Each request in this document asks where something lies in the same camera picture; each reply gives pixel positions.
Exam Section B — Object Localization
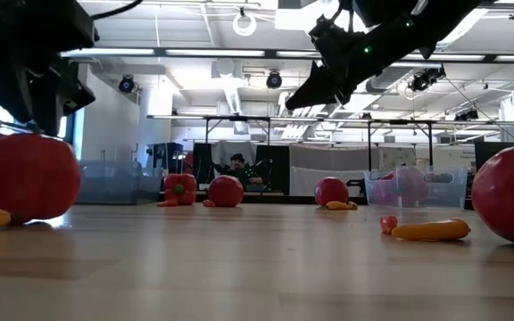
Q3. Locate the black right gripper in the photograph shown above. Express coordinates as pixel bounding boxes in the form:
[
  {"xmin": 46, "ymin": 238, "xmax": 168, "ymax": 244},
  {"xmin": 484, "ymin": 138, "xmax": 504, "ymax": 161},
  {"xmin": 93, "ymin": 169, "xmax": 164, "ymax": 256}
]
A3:
[{"xmin": 285, "ymin": 19, "xmax": 437, "ymax": 111}]

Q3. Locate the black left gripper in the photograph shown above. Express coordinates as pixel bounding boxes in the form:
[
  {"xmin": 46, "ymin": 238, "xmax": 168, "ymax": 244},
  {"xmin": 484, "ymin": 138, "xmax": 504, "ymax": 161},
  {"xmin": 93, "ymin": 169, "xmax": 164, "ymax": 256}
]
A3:
[{"xmin": 0, "ymin": 47, "xmax": 97, "ymax": 137}]

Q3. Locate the small yellow banana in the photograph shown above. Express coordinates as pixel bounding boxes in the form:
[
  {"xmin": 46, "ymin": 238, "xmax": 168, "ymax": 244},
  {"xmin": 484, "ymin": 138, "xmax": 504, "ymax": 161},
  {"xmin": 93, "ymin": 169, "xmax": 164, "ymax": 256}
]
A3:
[{"xmin": 325, "ymin": 201, "xmax": 359, "ymax": 211}]

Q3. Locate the red tomato with green calyx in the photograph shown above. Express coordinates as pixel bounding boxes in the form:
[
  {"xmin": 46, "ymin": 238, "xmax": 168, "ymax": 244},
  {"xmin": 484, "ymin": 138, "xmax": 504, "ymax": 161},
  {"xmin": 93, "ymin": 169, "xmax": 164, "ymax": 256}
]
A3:
[{"xmin": 207, "ymin": 174, "xmax": 245, "ymax": 209}]

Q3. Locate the red bell pepper green stem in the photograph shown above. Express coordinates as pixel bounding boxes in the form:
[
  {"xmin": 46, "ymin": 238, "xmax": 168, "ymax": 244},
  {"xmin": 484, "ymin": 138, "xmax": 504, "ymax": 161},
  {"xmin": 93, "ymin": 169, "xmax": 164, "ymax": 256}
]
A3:
[{"xmin": 163, "ymin": 173, "xmax": 198, "ymax": 207}]

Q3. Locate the small red strawberry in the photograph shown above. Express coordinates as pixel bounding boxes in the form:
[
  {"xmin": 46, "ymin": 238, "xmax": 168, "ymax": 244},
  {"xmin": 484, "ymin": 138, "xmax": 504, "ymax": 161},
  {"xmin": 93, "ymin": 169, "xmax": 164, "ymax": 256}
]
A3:
[{"xmin": 379, "ymin": 214, "xmax": 399, "ymax": 236}]

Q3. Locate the black ceiling spotlight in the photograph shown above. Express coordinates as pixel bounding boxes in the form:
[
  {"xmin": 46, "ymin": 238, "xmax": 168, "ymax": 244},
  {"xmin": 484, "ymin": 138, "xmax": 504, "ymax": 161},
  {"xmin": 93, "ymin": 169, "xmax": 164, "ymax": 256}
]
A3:
[
  {"xmin": 453, "ymin": 108, "xmax": 480, "ymax": 122},
  {"xmin": 118, "ymin": 74, "xmax": 136, "ymax": 94},
  {"xmin": 265, "ymin": 70, "xmax": 284, "ymax": 90}
]

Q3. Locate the white sheet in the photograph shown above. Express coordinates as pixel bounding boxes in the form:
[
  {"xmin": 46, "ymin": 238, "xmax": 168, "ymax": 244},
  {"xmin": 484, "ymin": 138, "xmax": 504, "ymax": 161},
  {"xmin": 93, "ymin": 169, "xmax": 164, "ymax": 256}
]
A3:
[{"xmin": 288, "ymin": 143, "xmax": 381, "ymax": 197}]

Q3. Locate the clear bluish plastic bin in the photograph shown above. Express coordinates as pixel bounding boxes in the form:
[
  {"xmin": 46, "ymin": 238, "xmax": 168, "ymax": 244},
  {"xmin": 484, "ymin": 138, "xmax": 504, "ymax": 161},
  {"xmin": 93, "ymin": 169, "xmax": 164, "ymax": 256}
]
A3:
[{"xmin": 76, "ymin": 160, "xmax": 165, "ymax": 206}]

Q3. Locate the black spotlight cluster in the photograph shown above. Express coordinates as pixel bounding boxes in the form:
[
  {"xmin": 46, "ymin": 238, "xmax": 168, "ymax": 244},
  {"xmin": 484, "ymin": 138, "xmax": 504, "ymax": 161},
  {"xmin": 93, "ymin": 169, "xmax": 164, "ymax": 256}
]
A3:
[{"xmin": 407, "ymin": 66, "xmax": 447, "ymax": 94}]

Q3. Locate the person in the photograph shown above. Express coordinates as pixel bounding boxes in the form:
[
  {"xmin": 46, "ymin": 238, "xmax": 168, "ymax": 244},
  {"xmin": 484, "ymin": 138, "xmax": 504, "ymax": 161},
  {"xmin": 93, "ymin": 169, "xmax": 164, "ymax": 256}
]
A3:
[{"xmin": 214, "ymin": 152, "xmax": 266, "ymax": 187}]

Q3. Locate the dark equipment cart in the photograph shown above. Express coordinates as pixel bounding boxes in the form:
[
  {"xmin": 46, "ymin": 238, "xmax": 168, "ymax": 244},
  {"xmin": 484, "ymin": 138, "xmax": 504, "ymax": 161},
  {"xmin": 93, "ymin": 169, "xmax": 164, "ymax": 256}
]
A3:
[{"xmin": 145, "ymin": 142, "xmax": 185, "ymax": 176}]

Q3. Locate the white ring lamp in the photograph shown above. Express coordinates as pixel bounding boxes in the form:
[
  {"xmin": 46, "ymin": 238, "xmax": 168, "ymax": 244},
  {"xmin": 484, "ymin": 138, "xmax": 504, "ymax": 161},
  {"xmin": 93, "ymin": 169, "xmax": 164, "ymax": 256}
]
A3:
[{"xmin": 232, "ymin": 12, "xmax": 258, "ymax": 38}]

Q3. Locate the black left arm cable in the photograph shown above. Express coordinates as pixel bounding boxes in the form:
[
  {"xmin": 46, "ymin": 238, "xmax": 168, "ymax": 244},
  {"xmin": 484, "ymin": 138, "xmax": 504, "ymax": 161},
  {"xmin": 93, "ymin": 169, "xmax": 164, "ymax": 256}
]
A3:
[{"xmin": 89, "ymin": 0, "xmax": 145, "ymax": 21}]

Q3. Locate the black metal frame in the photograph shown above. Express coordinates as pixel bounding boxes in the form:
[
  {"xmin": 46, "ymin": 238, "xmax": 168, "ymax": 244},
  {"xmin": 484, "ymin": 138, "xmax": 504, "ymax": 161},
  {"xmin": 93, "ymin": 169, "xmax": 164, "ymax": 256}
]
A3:
[{"xmin": 146, "ymin": 114, "xmax": 436, "ymax": 188}]

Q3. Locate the clear plastic bin with handle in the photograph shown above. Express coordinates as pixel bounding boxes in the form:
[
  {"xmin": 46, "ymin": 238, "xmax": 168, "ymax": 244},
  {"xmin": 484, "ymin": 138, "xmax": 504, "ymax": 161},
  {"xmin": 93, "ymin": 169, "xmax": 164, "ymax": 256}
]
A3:
[{"xmin": 362, "ymin": 165, "xmax": 469, "ymax": 210}]

